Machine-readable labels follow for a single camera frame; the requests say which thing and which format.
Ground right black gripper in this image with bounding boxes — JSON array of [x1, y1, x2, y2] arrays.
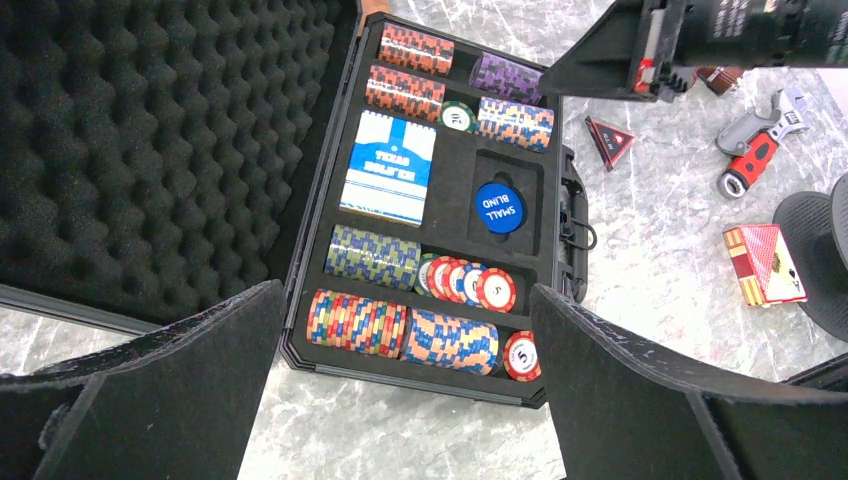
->
[[538, 1, 847, 102]]

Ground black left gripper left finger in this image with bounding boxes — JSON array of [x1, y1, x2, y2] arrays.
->
[[1, 280, 286, 479]]

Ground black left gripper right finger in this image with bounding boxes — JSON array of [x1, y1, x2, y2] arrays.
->
[[530, 286, 847, 479]]

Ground grey chip stack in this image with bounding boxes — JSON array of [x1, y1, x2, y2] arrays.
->
[[476, 97, 556, 153]]

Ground red card deck box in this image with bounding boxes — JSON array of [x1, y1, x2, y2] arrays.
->
[[723, 224, 808, 308]]

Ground blue white card deck box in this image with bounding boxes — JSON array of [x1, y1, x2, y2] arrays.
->
[[339, 109, 437, 227]]

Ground red triangular all-in marker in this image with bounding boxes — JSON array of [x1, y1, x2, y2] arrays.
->
[[584, 116, 635, 172]]

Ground red white single chip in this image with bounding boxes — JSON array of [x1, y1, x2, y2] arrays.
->
[[503, 330, 541, 382]]

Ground purple chip stack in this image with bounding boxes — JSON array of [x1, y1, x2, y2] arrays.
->
[[469, 52, 542, 105]]

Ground brown pipe fitting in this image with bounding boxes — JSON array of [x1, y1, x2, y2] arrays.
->
[[696, 66, 746, 96]]

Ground green white single chip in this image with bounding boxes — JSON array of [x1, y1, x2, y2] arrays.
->
[[438, 100, 477, 133]]

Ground orange blue chip stack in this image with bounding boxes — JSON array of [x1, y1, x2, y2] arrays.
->
[[399, 309, 500, 376]]

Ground blue small blind button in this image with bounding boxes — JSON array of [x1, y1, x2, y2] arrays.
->
[[474, 182, 525, 235]]

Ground orange black chip stack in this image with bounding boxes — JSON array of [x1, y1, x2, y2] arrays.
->
[[364, 65, 446, 123], [377, 23, 455, 76]]

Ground red yellow blue chip stack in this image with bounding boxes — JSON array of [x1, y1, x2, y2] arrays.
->
[[305, 289, 408, 359]]

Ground red white loose chips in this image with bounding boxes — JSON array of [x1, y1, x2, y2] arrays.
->
[[413, 253, 518, 313]]

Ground black poker chip case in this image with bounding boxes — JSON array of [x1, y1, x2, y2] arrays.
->
[[1, 1, 588, 408]]

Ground dark grey disc weight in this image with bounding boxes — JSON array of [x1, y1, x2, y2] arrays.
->
[[773, 176, 847, 341]]

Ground red handled tool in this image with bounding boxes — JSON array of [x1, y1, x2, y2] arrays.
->
[[718, 132, 779, 200]]

